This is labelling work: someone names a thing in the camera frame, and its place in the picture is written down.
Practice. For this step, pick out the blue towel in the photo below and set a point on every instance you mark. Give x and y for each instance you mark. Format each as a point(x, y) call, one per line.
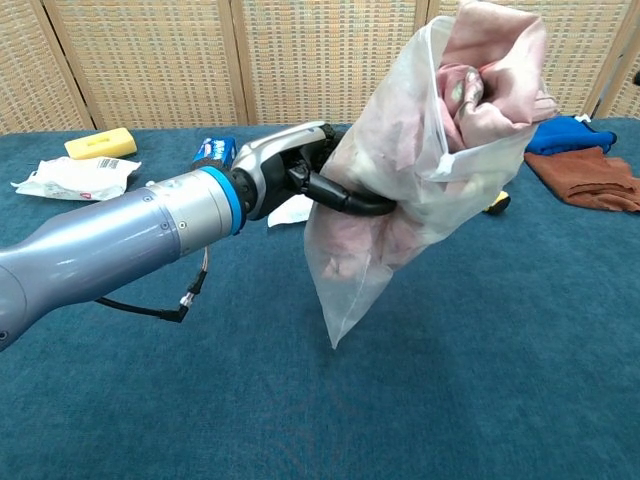
point(570, 135)

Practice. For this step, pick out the yellow sponge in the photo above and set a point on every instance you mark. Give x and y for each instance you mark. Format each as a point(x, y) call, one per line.
point(100, 142)

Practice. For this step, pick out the blue cookie box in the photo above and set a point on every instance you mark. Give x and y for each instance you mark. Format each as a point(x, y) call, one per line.
point(217, 149)

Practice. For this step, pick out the white snack pouch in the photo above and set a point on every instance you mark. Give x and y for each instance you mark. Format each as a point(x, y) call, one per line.
point(290, 212)

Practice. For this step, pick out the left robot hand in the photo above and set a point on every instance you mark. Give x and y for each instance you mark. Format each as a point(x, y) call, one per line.
point(270, 160)

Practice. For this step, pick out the crumpled white wrapper packet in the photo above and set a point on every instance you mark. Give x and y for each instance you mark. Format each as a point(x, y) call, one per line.
point(75, 177)

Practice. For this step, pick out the pink clothes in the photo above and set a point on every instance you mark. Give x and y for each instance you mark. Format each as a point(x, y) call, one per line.
point(500, 60)

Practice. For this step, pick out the blue carpeted table surface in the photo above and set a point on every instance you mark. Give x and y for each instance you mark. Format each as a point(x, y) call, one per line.
point(320, 400)

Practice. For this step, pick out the transparent plastic zip bag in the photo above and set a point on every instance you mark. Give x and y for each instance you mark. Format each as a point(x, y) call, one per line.
point(350, 280)

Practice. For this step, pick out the brown towel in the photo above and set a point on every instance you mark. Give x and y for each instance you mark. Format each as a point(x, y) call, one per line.
point(590, 180)

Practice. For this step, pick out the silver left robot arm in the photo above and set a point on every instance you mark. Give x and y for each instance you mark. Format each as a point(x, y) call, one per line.
point(100, 235)

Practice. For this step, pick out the penguin plush toy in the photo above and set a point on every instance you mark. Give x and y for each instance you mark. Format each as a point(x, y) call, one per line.
point(499, 204)

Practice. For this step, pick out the woven wooden folding screen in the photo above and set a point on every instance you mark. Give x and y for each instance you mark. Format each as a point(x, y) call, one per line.
point(150, 60)

